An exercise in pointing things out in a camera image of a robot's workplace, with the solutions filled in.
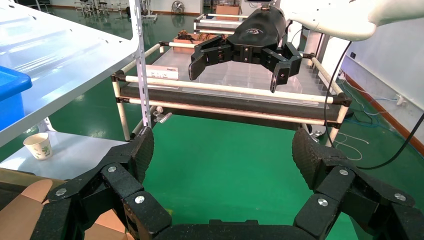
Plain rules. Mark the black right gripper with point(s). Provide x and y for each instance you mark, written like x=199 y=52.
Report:
x=258 y=33

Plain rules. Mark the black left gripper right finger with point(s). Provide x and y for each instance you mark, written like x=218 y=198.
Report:
x=338 y=185

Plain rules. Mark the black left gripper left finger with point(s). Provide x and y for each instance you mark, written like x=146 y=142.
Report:
x=126 y=179

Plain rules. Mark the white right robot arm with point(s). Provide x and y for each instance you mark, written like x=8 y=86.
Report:
x=331 y=20

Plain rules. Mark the distant cardboard carton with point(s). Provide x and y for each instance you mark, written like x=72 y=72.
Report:
x=228 y=10

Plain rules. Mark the brown crate with parts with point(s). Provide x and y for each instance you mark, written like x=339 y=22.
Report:
x=185 y=38

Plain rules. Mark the brown cardboard box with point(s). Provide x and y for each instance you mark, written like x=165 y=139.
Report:
x=20 y=212

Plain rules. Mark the blue plastic tray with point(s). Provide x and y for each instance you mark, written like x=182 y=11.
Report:
x=13 y=99

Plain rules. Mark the white pipe rack cart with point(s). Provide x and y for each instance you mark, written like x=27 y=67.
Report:
x=232 y=89

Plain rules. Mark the small white carton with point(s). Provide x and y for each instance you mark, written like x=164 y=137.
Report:
x=162 y=72

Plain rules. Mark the standing fan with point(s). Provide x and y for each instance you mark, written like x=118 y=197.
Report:
x=178 y=6

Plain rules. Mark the green cloth mat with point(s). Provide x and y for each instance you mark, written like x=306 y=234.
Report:
x=215 y=159

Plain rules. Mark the perforated metal shelf brace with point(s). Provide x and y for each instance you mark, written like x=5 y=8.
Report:
x=140 y=66

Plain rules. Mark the white metal shelf board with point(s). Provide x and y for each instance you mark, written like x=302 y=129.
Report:
x=49 y=49

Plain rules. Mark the white wall socket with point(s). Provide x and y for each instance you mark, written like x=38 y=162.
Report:
x=401 y=100

